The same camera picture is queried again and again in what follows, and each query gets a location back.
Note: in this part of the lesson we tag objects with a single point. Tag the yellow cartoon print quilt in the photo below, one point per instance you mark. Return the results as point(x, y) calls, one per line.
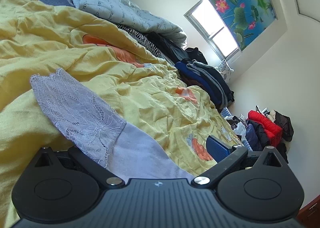
point(37, 38)

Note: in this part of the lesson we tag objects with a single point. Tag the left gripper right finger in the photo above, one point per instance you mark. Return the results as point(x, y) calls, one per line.
point(228, 160)

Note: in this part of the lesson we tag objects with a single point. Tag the floral patterned pillow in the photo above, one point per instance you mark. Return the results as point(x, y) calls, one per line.
point(225, 70)

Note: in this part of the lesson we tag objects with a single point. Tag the lotus flower roller blind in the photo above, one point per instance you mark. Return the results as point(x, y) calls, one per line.
point(245, 19)

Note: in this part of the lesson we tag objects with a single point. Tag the window with metal frame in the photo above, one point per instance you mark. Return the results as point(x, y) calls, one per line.
point(206, 20)

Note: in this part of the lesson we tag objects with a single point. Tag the lavender long sleeve top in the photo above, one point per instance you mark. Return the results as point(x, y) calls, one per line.
point(99, 132)

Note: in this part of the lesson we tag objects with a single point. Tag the red and dark clothes heap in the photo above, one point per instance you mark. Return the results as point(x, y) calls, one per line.
point(260, 129)

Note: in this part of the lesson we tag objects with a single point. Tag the light blue floral comforter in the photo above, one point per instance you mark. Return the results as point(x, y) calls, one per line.
point(124, 12)

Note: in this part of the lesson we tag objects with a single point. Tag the pile of dark folded clothes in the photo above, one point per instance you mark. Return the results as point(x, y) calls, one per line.
point(194, 70)

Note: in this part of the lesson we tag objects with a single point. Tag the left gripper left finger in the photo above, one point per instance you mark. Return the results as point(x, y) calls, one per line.
point(102, 176)

